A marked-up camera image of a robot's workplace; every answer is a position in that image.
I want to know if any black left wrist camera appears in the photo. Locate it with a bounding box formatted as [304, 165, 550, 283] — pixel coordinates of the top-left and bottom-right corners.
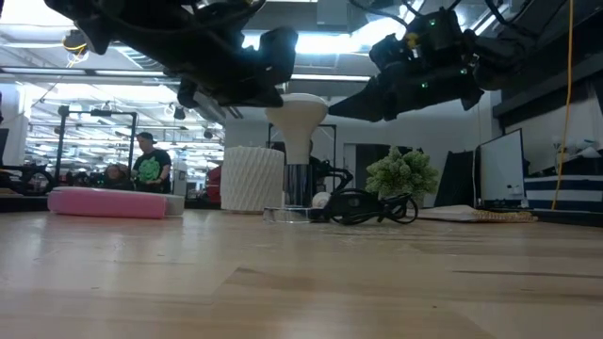
[258, 25, 299, 87]

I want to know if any pink rectangular box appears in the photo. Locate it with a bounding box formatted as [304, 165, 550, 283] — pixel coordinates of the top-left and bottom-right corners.
[50, 186, 186, 218]

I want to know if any red cabinet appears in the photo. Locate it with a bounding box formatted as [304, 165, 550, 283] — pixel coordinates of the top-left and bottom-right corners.
[205, 164, 222, 204]

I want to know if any black rail with light tubes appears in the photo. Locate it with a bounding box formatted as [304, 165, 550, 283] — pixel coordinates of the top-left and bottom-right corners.
[0, 67, 373, 89]

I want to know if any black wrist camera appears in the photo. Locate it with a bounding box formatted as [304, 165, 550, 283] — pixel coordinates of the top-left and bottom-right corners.
[258, 25, 299, 87]
[369, 7, 465, 67]

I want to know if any black leaning panel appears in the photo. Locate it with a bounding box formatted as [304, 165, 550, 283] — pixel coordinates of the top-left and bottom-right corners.
[432, 150, 476, 209]

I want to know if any white board with black frame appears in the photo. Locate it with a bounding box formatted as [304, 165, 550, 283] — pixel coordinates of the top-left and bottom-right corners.
[476, 128, 528, 208]

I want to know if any thin yellow cable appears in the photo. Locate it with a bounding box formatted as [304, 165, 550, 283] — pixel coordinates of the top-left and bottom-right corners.
[550, 0, 575, 212]

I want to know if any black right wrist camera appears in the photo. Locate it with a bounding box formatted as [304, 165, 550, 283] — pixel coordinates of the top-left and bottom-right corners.
[369, 7, 465, 67]

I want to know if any black background frame stand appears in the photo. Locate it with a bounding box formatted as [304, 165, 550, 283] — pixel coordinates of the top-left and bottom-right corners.
[55, 105, 139, 187]

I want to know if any navy white striped box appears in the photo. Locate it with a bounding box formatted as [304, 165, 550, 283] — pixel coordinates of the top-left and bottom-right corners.
[523, 174, 603, 213]

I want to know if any small white lightbulb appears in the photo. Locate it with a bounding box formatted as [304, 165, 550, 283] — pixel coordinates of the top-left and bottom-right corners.
[311, 191, 333, 210]

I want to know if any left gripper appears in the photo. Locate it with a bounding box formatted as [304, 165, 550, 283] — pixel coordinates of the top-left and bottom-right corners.
[181, 41, 285, 108]

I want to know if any pink foam block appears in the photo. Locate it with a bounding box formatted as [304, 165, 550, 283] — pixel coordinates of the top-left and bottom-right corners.
[46, 189, 168, 220]

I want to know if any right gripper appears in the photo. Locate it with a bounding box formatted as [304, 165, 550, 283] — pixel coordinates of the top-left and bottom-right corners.
[328, 60, 484, 122]

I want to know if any large white reflector lightbulb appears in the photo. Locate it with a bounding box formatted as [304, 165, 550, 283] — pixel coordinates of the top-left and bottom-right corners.
[264, 92, 330, 166]

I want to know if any green plant in patterned pot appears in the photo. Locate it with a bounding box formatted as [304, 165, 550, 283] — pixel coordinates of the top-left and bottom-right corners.
[365, 145, 440, 208]

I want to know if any chrome lamp base with socket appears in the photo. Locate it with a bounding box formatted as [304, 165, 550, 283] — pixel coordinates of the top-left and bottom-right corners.
[262, 163, 326, 225]

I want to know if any crumpled white cloth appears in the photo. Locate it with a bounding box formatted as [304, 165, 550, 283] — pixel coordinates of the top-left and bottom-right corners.
[551, 136, 603, 161]

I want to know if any white ribbed organizer container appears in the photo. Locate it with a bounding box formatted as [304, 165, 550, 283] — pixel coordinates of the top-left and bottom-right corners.
[220, 145, 286, 213]

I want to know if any black yellow ceiling cable reel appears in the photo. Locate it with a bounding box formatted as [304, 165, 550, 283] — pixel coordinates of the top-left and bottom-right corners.
[62, 29, 91, 54]

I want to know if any woven rattan mat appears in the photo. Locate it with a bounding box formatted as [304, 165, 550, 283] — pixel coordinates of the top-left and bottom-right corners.
[470, 210, 538, 224]

